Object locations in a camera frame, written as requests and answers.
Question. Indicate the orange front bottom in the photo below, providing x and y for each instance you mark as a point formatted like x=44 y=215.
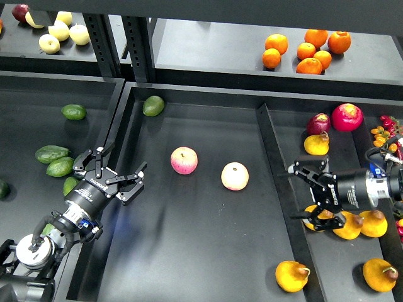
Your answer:
x=309 y=66

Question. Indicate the orange top right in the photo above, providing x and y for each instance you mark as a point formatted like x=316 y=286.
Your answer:
x=339 y=42

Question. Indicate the black centre tray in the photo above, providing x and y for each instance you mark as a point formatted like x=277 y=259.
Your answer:
x=189 y=238

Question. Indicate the pale yellow pear back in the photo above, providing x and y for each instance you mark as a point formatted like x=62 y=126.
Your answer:
x=65 y=17

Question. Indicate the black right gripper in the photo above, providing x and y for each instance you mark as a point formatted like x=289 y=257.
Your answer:
x=356 y=190

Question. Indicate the dark avocado near tray wall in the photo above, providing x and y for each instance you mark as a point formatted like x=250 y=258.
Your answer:
x=77 y=159

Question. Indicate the orange lower right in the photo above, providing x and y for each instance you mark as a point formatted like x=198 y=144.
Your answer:
x=324 y=57

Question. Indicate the pale yellow pear front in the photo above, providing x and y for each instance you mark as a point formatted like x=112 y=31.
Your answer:
x=49 y=44

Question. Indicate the green avocado left tray top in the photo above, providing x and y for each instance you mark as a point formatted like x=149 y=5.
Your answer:
x=74 y=111

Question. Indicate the pale yellow pear hidden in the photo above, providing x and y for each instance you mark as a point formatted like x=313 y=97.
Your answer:
x=30 y=21

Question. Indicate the pale pink apple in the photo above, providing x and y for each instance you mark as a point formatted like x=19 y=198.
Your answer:
x=235 y=176

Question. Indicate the dark avocado left edge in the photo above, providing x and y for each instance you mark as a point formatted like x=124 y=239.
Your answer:
x=4 y=189

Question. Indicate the black shelf upright post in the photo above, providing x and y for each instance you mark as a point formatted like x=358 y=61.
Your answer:
x=138 y=44

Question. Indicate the orange far left top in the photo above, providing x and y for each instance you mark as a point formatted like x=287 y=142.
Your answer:
x=278 y=42

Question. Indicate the small orange middle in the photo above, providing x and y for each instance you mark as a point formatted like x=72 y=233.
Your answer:
x=306 y=50

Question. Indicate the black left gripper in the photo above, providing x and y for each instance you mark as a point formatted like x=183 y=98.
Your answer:
x=98 y=184

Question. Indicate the pale yellow pear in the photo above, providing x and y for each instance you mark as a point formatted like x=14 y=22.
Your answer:
x=79 y=34
x=49 y=44
x=65 y=17
x=59 y=30

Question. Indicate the long green avocado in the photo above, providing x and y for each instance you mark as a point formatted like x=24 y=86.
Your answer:
x=47 y=229

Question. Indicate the green avocado tray corner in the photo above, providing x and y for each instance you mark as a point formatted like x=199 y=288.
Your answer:
x=153 y=106

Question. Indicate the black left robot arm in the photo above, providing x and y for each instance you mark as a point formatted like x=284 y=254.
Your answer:
x=28 y=267

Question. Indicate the pale yellow pear middle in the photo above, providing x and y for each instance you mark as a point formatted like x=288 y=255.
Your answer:
x=59 y=30

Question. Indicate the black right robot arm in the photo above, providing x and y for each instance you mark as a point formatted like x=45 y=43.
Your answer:
x=384 y=164

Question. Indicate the orange top centre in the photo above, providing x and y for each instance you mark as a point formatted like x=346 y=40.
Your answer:
x=316 y=37

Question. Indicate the cherry tomato bunch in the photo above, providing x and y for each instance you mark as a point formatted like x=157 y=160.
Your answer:
x=388 y=133

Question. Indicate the bright red apple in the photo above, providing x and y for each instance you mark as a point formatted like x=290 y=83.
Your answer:
x=346 y=117

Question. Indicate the dark red apple right tray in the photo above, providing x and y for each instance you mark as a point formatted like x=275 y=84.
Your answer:
x=318 y=124

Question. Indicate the orange far left bottom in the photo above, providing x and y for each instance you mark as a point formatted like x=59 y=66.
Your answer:
x=271 y=58

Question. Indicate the light green avocado pile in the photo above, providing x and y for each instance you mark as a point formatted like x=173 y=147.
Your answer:
x=60 y=167

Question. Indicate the pink red apple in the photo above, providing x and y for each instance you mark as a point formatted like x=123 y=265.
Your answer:
x=184 y=160

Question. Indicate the pale yellow pear right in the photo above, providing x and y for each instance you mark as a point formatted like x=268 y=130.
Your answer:
x=79 y=34

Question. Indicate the yellow pear upper right tray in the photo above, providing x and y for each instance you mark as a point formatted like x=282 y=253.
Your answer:
x=317 y=144

